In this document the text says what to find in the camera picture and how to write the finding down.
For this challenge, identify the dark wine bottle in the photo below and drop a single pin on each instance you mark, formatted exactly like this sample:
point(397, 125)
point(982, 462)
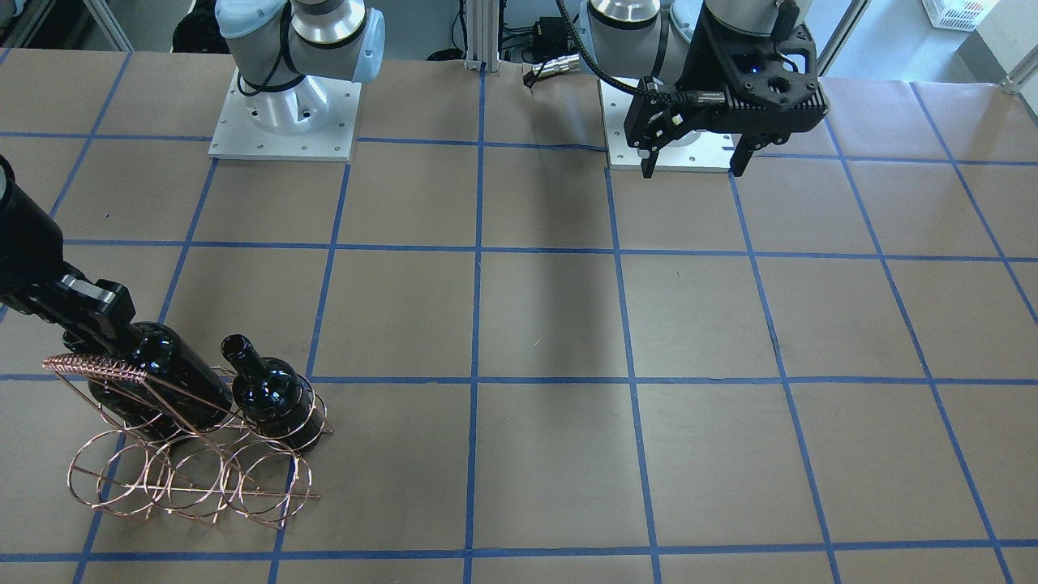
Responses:
point(271, 396)
point(187, 382)

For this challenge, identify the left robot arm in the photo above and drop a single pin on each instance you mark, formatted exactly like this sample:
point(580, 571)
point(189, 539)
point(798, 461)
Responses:
point(624, 41)

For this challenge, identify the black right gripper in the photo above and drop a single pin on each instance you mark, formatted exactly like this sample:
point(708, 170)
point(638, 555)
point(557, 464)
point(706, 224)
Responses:
point(31, 261)

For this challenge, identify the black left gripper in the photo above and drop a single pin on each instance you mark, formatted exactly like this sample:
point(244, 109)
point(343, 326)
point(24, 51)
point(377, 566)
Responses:
point(694, 71)

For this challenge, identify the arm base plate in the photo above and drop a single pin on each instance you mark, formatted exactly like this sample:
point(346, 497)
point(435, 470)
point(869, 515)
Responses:
point(704, 152)
point(315, 121)

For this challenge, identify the aluminium frame post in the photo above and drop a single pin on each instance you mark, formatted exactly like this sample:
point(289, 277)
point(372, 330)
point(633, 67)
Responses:
point(481, 21)

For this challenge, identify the dark wine bottle in basket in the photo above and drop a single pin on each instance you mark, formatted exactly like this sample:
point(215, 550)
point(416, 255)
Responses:
point(271, 396)

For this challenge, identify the copper wire wine basket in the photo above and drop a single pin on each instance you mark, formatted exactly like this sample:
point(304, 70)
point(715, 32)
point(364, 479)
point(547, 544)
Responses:
point(199, 475)

